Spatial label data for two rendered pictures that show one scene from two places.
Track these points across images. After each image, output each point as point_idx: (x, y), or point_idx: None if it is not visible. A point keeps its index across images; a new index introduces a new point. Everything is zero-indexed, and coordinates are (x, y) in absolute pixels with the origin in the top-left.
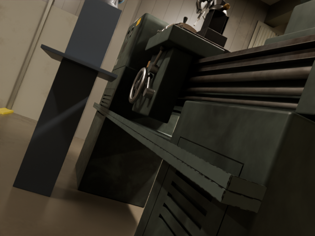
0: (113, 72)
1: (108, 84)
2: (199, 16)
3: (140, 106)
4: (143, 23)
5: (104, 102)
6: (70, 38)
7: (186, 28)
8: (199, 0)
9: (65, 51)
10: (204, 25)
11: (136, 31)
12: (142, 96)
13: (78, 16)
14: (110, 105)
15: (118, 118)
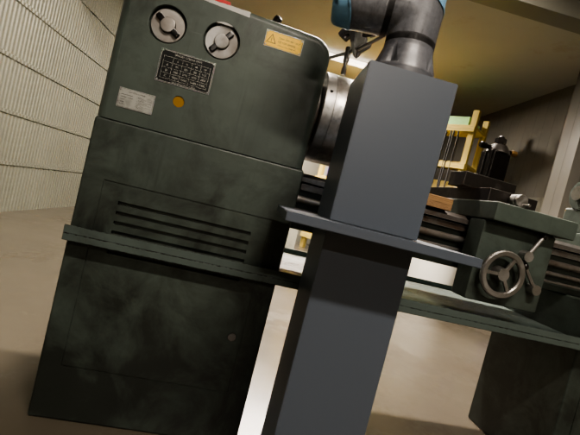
0: (154, 141)
1: (131, 172)
2: (349, 59)
3: (503, 299)
4: (325, 71)
5: (151, 229)
6: (427, 198)
7: None
8: (362, 34)
9: (419, 231)
10: (495, 169)
11: (297, 77)
12: (499, 284)
13: (442, 142)
14: (280, 261)
15: (469, 317)
